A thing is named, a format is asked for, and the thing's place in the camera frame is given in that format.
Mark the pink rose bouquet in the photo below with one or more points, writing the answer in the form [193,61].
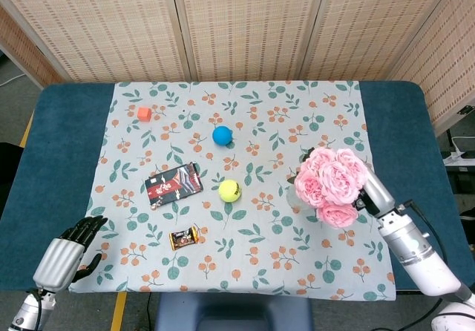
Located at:
[330,182]

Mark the blue ball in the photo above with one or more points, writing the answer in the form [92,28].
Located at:
[222,136]

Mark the orange cube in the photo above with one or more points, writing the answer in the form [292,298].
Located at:
[144,114]

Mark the brown orange candy wrapper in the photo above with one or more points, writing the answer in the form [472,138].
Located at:
[183,237]

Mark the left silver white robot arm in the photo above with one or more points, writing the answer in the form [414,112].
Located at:
[31,310]

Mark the woven folding screen panel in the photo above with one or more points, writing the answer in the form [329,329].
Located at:
[248,26]
[111,26]
[441,71]
[371,26]
[26,56]

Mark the leaf and berry print tablecloth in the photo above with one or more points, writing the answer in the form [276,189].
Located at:
[237,242]

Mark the transparent glass vase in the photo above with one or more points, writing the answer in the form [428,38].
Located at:
[295,202]

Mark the yellow tennis ball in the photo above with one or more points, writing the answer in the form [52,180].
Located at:
[229,190]

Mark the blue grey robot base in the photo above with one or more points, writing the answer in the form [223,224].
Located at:
[234,314]

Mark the white power strip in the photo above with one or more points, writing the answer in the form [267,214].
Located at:
[455,157]

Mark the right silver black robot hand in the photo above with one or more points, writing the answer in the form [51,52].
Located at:
[378,193]

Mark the yellow floor tape strip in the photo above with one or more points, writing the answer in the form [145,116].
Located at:
[118,310]
[26,130]

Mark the dark printed snack packet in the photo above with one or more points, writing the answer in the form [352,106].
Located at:
[172,186]

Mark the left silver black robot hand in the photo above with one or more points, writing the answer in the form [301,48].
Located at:
[61,260]

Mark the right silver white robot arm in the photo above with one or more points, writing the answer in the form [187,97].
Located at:
[419,249]

